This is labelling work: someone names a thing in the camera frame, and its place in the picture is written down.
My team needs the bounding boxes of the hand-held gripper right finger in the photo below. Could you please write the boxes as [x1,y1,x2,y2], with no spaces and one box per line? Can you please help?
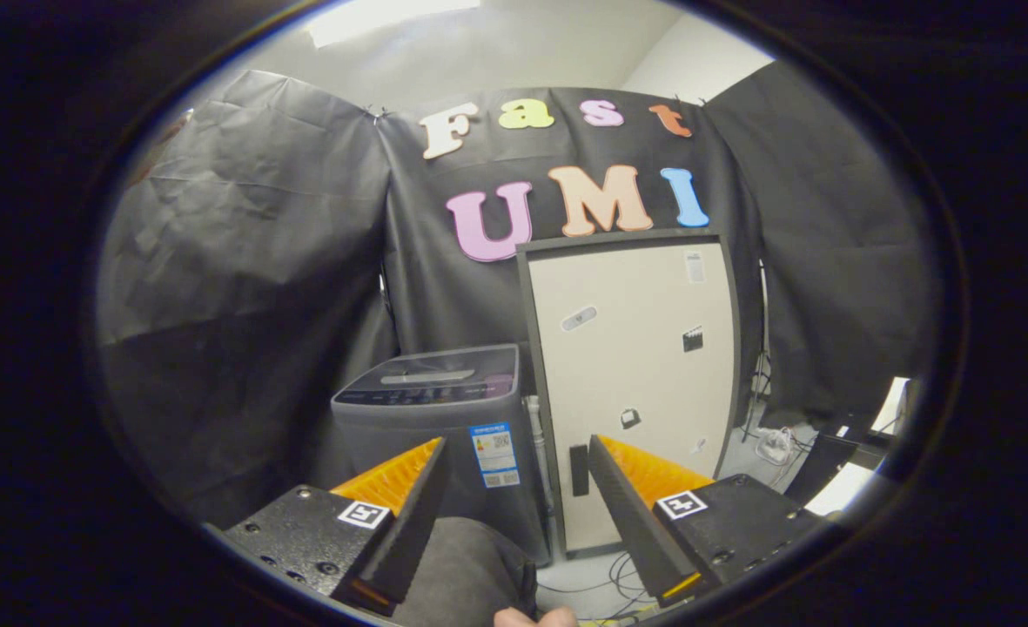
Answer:
[588,434,832,609]

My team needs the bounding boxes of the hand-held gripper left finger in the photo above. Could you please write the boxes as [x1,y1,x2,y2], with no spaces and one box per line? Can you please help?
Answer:
[205,437,447,617]

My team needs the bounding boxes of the grey washing machine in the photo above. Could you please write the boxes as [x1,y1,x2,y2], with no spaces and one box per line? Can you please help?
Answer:
[331,381,554,565]

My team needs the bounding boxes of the person's grey trouser leg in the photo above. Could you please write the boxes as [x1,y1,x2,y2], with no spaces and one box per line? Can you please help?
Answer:
[392,516,539,627]

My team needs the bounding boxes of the dark box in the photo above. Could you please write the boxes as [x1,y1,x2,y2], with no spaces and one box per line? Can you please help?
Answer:
[783,433,889,506]

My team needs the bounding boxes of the white panel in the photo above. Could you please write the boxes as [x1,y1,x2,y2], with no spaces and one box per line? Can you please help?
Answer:
[805,377,915,516]

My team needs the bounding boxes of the black backdrop cloth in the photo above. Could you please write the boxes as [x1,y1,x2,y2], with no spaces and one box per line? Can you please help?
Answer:
[96,61,937,528]

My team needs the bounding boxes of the black floor cables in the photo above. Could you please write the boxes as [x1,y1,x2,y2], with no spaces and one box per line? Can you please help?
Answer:
[538,550,654,622]

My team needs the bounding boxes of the grey drain hose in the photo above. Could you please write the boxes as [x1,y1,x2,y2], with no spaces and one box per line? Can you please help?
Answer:
[524,396,558,516]

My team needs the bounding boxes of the beige cabinet with dark frame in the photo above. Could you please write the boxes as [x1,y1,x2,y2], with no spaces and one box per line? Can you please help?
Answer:
[516,228,745,558]

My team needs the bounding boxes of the hanging wall cables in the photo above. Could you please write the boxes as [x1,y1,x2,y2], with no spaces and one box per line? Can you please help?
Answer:
[738,348,776,436]

